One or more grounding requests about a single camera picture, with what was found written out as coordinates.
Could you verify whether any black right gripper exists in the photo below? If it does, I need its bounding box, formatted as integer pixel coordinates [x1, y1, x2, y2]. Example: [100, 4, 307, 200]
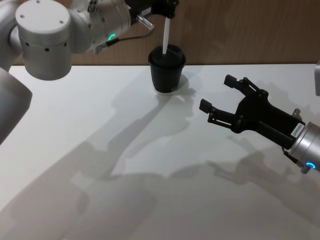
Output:
[198, 74, 306, 151]

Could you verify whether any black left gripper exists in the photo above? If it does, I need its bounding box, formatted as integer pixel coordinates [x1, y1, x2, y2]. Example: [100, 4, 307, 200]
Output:
[124, 0, 180, 26]

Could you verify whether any white straw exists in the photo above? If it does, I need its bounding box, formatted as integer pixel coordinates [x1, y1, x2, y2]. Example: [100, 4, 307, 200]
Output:
[161, 17, 172, 56]

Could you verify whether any black cup lid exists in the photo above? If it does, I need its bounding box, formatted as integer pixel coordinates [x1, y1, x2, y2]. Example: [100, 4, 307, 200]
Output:
[147, 44, 187, 69]

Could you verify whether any black paper cup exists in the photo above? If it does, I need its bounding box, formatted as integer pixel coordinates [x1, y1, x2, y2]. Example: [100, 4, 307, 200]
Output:
[149, 61, 186, 97]

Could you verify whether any thin dark gripper cable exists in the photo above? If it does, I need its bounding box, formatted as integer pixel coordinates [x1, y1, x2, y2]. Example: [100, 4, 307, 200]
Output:
[105, 14, 155, 49]

